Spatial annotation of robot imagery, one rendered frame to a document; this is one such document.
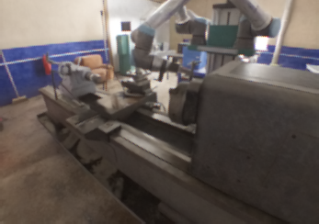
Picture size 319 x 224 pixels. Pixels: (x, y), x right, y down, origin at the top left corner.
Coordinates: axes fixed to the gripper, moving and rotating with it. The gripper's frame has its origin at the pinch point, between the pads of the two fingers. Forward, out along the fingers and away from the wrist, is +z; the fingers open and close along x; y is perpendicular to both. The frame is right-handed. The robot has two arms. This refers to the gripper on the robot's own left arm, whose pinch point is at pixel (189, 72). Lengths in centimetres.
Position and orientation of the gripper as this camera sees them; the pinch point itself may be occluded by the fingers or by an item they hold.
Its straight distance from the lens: 86.9
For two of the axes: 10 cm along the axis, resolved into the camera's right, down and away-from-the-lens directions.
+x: -1.1, -2.0, 9.7
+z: 9.6, 2.1, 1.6
